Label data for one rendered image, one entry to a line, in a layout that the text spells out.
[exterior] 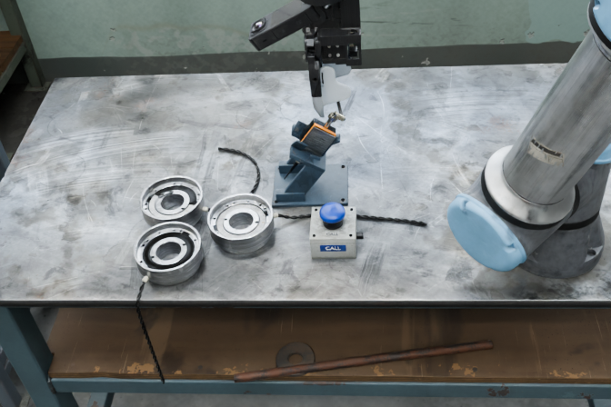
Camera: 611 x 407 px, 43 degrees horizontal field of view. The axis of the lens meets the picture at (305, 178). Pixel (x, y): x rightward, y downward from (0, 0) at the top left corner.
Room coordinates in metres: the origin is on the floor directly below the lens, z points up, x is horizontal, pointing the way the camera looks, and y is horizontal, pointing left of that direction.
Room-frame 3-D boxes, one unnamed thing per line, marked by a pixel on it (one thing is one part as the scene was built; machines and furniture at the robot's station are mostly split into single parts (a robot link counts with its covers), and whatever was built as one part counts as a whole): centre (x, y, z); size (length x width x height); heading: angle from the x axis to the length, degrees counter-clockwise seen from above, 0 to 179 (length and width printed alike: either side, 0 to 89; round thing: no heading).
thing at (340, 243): (0.84, -0.04, 0.82); 0.08 x 0.07 x 0.05; 82
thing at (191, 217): (0.94, 0.22, 0.82); 0.10 x 0.10 x 0.04
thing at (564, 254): (0.79, -0.37, 0.85); 0.15 x 0.15 x 0.10
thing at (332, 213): (0.84, -0.04, 0.85); 0.04 x 0.04 x 0.05
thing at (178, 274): (0.83, 0.22, 0.82); 0.10 x 0.10 x 0.04
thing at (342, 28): (0.97, -0.06, 1.12); 0.09 x 0.08 x 0.12; 84
